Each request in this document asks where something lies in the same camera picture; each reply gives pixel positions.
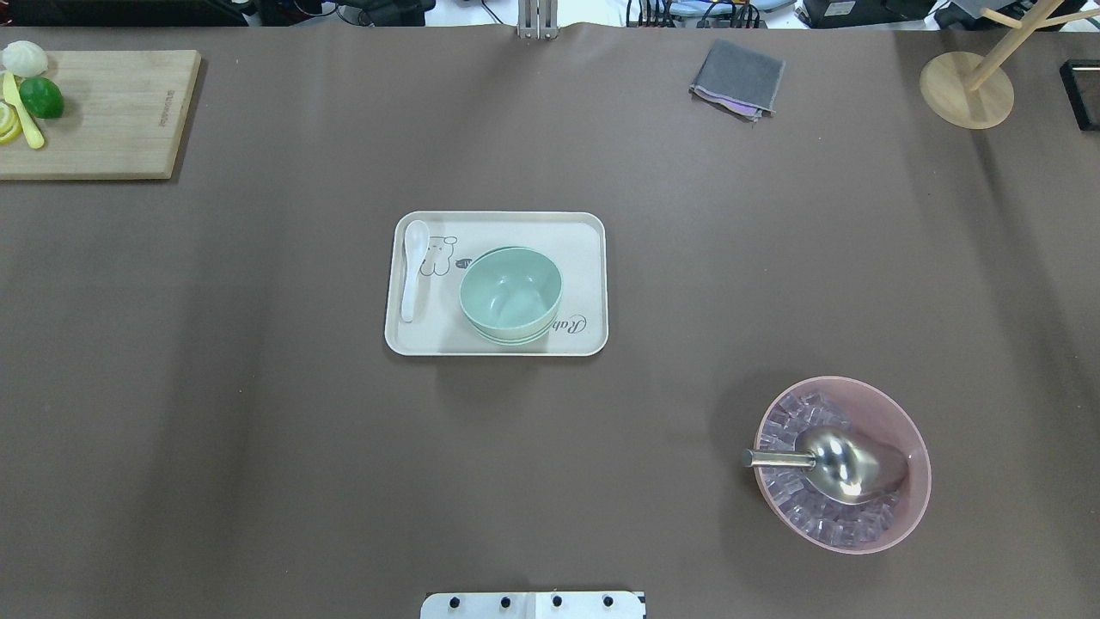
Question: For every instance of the green bowl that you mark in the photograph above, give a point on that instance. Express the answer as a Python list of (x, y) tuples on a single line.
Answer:
[(512, 341), (510, 318), (512, 273)]

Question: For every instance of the green bowl on tray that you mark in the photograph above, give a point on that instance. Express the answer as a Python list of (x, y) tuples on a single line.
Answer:
[(512, 341)]

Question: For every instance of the cream rectangular serving tray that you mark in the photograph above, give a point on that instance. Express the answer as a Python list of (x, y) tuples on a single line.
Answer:
[(575, 240)]

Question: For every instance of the white ceramic spoon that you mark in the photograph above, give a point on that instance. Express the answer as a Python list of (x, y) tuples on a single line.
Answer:
[(415, 245)]

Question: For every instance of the purple cloth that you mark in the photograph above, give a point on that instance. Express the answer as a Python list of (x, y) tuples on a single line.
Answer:
[(741, 111)]

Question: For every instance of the grey folded cloth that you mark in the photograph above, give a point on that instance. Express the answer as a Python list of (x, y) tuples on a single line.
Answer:
[(735, 73)]

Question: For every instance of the metal ice scoop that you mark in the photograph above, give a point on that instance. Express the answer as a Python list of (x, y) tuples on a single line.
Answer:
[(844, 466)]

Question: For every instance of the clear ice cubes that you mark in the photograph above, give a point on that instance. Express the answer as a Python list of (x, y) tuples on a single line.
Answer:
[(823, 519)]

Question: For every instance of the wooden cutting board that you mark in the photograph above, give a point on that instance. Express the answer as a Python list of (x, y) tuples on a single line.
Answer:
[(125, 113)]

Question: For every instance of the wooden rack stand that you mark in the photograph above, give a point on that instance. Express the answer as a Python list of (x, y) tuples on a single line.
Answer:
[(970, 90)]

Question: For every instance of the green lime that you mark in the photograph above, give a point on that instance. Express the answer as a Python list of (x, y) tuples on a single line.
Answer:
[(41, 97)]

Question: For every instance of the lemon slice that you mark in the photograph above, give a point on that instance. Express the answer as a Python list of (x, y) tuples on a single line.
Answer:
[(10, 124)]

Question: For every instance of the black box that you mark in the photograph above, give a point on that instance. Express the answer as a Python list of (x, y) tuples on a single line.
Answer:
[(1081, 83)]

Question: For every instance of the yellow plastic knife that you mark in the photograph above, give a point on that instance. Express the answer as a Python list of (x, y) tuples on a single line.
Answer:
[(30, 131)]

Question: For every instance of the white garlic bulb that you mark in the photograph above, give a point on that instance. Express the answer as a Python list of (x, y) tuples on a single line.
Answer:
[(23, 58)]

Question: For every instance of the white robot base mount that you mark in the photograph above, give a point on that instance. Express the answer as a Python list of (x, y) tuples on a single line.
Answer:
[(535, 604)]

